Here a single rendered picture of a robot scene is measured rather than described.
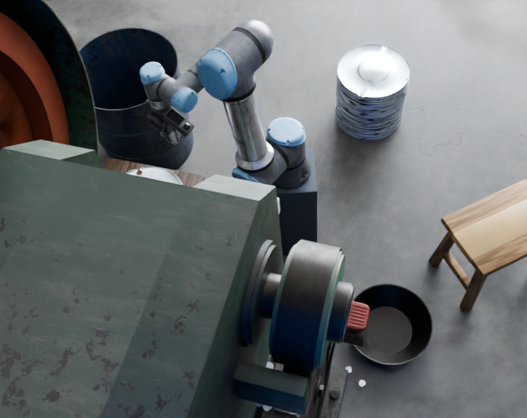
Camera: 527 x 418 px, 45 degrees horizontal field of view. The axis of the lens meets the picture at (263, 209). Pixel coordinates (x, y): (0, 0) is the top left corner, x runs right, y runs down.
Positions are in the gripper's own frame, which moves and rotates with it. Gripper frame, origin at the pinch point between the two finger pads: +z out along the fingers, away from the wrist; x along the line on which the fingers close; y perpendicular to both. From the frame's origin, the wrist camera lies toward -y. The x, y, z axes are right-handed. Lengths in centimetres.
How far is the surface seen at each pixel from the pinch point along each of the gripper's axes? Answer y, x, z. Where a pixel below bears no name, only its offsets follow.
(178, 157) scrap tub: 18.4, -13.3, 37.5
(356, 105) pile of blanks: -38, -63, 23
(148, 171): 6.9, 11.0, 9.0
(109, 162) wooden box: 21.9, 15.2, 9.1
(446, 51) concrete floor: -52, -128, 44
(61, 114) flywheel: -23, 47, -78
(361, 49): -28, -85, 16
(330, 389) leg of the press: -83, 37, 42
